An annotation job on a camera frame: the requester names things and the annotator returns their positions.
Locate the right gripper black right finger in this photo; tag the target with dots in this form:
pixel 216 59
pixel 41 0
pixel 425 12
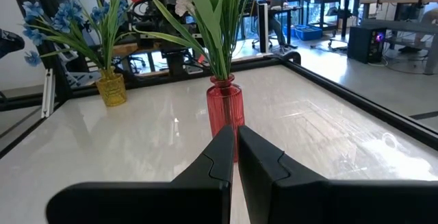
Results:
pixel 308 200

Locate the yellow glass vase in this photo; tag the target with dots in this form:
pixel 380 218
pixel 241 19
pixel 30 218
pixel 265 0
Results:
pixel 111 90

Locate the grey work desk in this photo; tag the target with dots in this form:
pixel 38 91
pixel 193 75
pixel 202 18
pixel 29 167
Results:
pixel 400 26

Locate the silver aluminium extrusion bar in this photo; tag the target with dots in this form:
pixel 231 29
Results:
pixel 48 94

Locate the white artificial flower stem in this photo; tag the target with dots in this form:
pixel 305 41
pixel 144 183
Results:
pixel 184 4

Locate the black computer tower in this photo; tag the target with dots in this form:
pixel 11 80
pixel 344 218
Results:
pixel 362 44

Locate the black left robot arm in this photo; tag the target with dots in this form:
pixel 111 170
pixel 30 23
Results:
pixel 172 56

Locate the red ribbed glass vase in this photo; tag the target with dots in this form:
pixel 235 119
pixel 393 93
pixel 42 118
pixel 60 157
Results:
pixel 224 104

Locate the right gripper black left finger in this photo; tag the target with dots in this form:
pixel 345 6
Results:
pixel 191 200

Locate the white artificial flower bunch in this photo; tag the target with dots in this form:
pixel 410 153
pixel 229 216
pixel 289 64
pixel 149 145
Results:
pixel 219 28

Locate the blue artificial flower bunch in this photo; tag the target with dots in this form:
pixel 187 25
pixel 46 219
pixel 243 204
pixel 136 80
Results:
pixel 61 20
pixel 97 13

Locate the white edged monitor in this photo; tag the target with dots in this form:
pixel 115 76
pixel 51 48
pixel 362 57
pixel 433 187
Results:
pixel 263 28

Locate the person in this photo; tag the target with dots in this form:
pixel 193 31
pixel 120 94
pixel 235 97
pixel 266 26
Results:
pixel 273 22

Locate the black aluminium table frame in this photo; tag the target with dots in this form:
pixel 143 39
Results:
pixel 342 92

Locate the blue plastic bin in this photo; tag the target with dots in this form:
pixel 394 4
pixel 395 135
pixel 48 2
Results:
pixel 308 34

